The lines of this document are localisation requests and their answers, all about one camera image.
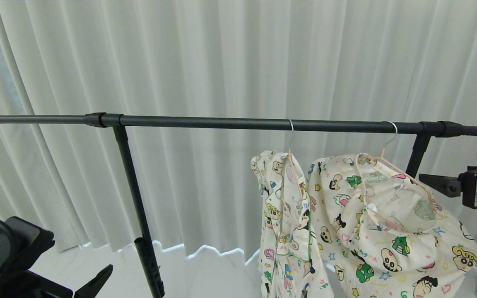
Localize black clothes rack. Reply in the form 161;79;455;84
0;112;477;298

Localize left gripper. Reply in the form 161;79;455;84
0;264;114;298

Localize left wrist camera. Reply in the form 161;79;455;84
0;215;55;286

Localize pink clothes hanger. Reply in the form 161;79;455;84
357;121;436;230
278;119;305;199

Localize cream printed garment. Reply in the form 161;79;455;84
250;150;335;298

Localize cream printed pants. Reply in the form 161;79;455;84
308;153;477;298

